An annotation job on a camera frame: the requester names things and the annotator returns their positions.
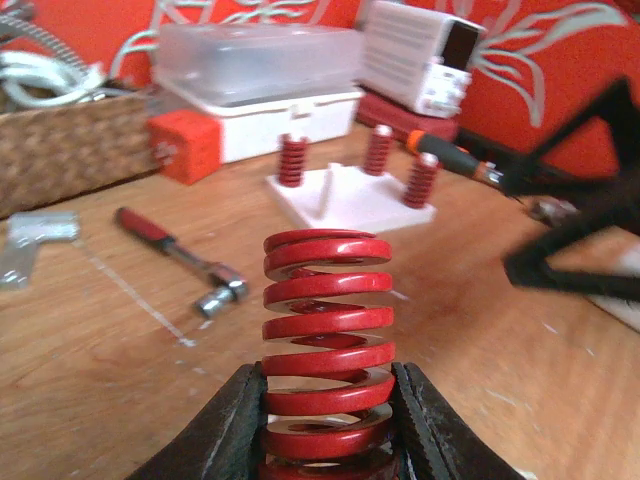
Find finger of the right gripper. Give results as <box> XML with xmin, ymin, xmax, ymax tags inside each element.
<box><xmin>500</xmin><ymin>77</ymin><xmax>639</xmax><ymax>302</ymax></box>

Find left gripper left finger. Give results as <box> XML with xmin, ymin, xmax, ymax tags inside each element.
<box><xmin>129</xmin><ymin>362</ymin><xmax>267</xmax><ymax>480</ymax></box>

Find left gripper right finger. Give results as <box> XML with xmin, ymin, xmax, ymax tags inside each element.
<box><xmin>391</xmin><ymin>362</ymin><xmax>524</xmax><ymax>480</ymax></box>

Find orange black screwdriver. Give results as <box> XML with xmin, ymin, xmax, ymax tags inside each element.
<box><xmin>406</xmin><ymin>130</ymin><xmax>502</xmax><ymax>189</ymax></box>

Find small metal clamp part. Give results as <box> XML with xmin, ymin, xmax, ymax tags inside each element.
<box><xmin>528</xmin><ymin>197</ymin><xmax>579</xmax><ymax>227</ymax></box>

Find white bench power supply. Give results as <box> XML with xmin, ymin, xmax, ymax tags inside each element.
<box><xmin>359</xmin><ymin>1</ymin><xmax>486</xmax><ymax>119</ymax></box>

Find white peg fixture board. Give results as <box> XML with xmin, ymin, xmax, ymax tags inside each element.
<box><xmin>266</xmin><ymin>163</ymin><xmax>436</xmax><ymax>233</ymax></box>

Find small red box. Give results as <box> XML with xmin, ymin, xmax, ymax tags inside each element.
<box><xmin>147</xmin><ymin>109</ymin><xmax>223</xmax><ymax>185</ymax></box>

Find woven brown basket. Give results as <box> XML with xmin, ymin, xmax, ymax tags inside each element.
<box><xmin>1</xmin><ymin>94</ymin><xmax>158</xmax><ymax>218</ymax></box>

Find white lidded toolbox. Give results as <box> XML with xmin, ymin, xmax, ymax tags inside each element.
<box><xmin>152</xmin><ymin>24</ymin><xmax>363</xmax><ymax>163</ymax></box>

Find small metal bracket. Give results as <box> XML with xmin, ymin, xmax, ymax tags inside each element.
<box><xmin>1</xmin><ymin>211</ymin><xmax>80</xmax><ymax>291</ymax></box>

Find white coiled cables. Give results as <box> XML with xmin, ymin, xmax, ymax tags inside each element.
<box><xmin>0</xmin><ymin>49</ymin><xmax>109</xmax><ymax>109</ymax></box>

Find flexible metal hose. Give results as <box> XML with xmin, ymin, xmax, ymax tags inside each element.
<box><xmin>0</xmin><ymin>0</ymin><xmax>91</xmax><ymax>71</ymax></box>

